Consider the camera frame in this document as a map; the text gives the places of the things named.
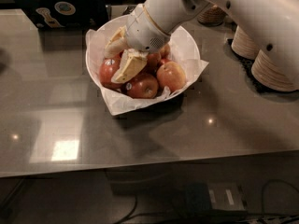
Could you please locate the glass jar with granola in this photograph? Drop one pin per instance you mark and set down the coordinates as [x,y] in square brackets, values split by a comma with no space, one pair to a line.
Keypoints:
[212,17]

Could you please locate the black laptop with stickers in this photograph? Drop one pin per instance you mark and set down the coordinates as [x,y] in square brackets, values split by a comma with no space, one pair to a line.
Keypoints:
[68,14]

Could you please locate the white paper liner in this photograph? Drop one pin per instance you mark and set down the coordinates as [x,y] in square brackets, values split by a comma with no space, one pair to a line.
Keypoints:
[187,69]

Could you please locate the small dark object behind bowl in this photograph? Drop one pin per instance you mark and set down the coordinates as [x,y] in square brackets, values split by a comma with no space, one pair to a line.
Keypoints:
[128,10]

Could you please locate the small hidden red apple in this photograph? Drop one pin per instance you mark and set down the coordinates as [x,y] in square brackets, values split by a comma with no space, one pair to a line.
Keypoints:
[163,61]

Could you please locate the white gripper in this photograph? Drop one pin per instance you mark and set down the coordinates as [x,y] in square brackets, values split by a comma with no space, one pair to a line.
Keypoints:
[144,32]

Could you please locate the orange-red apple front right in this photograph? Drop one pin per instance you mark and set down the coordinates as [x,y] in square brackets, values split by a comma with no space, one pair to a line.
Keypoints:
[171,75]

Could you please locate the white bowl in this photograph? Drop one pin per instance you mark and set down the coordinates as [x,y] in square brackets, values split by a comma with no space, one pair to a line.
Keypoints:
[96,59]

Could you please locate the dark red centre apple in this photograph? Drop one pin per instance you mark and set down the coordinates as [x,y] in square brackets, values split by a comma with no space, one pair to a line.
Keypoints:
[153,60]

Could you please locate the yellow-green apple at back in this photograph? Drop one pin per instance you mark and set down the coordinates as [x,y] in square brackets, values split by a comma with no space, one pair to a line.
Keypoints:
[164,51]

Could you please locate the dark box under table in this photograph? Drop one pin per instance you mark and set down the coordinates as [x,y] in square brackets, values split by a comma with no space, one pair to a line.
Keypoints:
[216,199]

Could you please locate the back stack of paper plates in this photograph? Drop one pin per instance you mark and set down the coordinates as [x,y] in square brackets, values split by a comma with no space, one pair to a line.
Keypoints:
[243,45]

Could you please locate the black mat under plates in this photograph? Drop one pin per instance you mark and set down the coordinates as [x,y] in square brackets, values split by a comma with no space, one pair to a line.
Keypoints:
[259,87]

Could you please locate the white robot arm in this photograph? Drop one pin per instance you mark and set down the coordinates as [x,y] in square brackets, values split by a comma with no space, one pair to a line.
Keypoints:
[271,24]

